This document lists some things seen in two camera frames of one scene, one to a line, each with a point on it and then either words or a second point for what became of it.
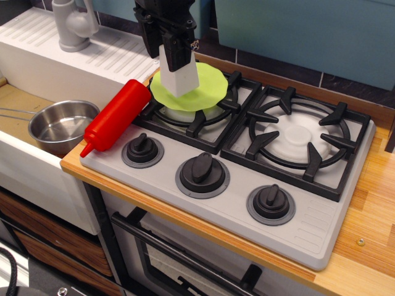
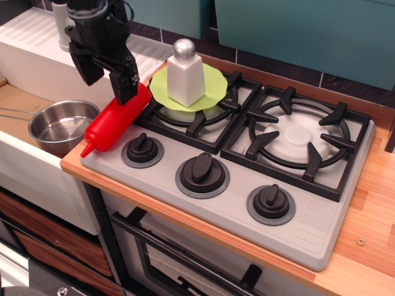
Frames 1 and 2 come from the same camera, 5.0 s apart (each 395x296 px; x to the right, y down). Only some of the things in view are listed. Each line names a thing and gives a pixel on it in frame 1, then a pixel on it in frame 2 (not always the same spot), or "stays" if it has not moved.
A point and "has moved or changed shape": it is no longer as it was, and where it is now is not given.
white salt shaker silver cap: [181, 80] has moved or changed shape
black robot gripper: [171, 14] -> [100, 40]
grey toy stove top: [278, 166] stays
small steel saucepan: [58, 126] stays
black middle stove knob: [202, 177] stays
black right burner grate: [310, 143] stays
